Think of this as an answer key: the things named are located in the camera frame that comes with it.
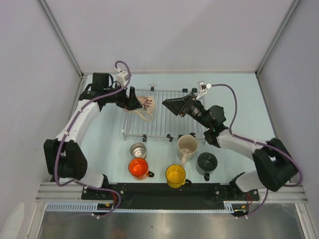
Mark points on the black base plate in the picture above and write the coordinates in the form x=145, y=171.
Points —
x=197, y=196

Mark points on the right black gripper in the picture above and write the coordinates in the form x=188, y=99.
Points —
x=182, y=105

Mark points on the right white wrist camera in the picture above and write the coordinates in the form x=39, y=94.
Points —
x=202, y=89

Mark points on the yellow mug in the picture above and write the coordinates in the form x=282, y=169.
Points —
x=176, y=176

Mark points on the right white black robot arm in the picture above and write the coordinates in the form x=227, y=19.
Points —
x=274, y=165

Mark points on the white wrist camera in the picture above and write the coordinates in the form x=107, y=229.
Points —
x=202, y=89
x=122, y=77

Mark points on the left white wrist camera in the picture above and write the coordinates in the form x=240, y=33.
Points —
x=122, y=77

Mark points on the dark green mug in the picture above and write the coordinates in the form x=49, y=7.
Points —
x=206, y=164

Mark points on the beige mug blue print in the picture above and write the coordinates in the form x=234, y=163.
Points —
x=187, y=146

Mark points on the metal wire dish rack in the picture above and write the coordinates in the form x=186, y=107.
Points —
x=165, y=125

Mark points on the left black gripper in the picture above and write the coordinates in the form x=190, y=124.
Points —
x=130, y=102

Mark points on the small steel cup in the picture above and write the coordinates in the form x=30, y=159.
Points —
x=138, y=150

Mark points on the beige mug coral print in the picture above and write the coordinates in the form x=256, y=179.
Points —
x=148, y=107

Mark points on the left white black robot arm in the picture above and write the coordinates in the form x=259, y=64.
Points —
x=64, y=156

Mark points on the orange mug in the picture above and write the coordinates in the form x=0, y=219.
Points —
x=139, y=169

